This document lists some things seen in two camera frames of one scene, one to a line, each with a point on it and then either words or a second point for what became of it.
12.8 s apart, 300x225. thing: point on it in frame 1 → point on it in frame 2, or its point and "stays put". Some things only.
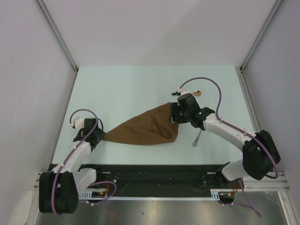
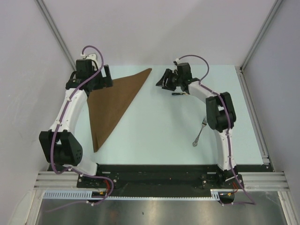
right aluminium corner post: x=274 y=10 stays put
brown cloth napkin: x=154 y=127 → x=107 y=105
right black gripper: x=174 y=109 → x=168 y=74
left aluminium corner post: x=57 y=33 stays put
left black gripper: x=101 y=134 → x=107 y=82
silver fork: x=195 y=143 stays put
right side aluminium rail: x=255 y=122 stays put
